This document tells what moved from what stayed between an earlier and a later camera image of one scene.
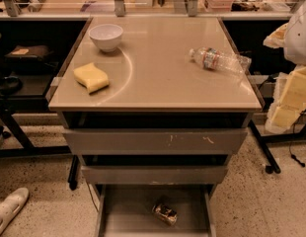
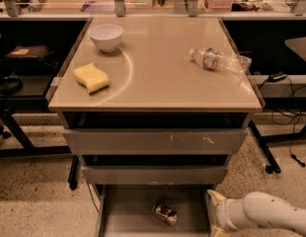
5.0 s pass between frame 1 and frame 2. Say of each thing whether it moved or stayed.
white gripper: moved
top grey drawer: stayed
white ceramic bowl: stayed
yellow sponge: stayed
